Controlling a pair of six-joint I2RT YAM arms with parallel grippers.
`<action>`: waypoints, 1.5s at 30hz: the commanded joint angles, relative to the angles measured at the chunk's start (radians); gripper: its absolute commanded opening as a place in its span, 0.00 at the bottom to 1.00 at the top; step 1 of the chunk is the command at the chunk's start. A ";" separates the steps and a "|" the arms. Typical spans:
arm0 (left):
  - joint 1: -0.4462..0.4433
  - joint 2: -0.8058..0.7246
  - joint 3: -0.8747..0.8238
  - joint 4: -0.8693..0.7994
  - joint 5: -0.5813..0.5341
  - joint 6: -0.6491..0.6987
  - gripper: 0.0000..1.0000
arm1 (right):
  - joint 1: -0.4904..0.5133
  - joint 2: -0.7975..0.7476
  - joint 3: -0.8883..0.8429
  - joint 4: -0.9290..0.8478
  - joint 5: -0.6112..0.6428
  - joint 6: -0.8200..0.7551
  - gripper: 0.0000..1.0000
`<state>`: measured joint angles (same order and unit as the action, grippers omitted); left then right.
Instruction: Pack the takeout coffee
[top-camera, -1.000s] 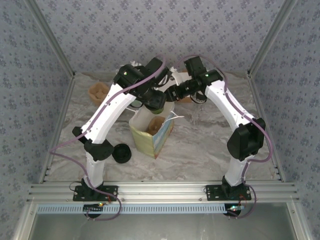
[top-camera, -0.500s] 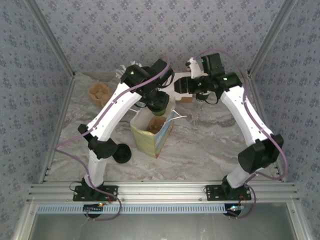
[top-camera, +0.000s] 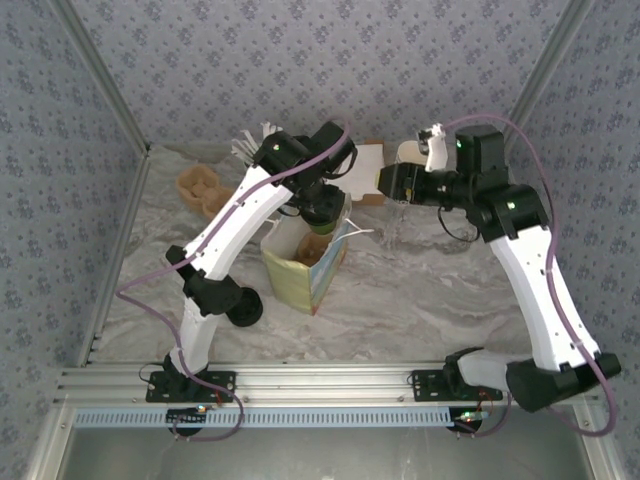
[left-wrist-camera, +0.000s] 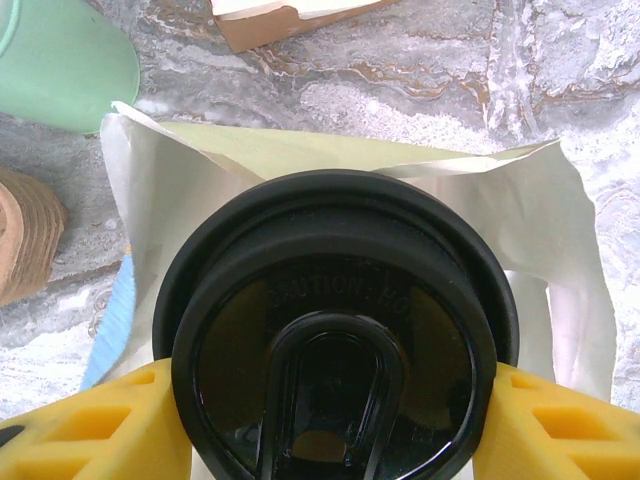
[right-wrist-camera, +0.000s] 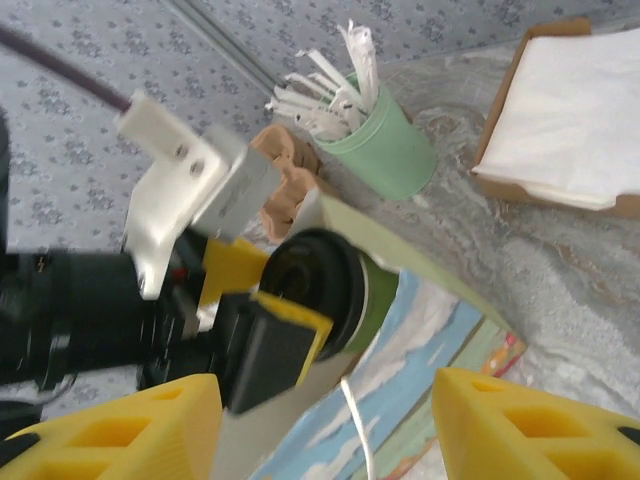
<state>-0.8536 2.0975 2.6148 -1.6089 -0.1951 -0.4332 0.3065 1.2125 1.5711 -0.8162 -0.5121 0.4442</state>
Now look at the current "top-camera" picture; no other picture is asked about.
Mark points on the stack of brown pulp carriers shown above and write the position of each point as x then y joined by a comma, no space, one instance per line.
197,187

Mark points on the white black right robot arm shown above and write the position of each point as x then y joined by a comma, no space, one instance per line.
535,290

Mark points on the aluminium frame post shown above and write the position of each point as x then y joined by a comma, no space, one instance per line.
108,82
539,75

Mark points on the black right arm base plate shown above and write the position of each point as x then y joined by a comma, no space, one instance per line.
427,385

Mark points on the black plastic cup lid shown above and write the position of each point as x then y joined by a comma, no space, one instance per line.
325,207

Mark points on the stack of black cup lids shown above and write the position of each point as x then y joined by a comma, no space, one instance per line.
250,310

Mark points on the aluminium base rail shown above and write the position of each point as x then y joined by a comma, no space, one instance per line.
320,382

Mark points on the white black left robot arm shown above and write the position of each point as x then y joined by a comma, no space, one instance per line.
240,225

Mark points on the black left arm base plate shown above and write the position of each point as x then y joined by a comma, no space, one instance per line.
220,385

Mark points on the stack of white paper cups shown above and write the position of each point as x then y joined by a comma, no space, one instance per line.
407,152

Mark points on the black controller board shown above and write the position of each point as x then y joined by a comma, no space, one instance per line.
190,429
467,427

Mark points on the yellow green paper bag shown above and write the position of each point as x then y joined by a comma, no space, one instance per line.
290,282

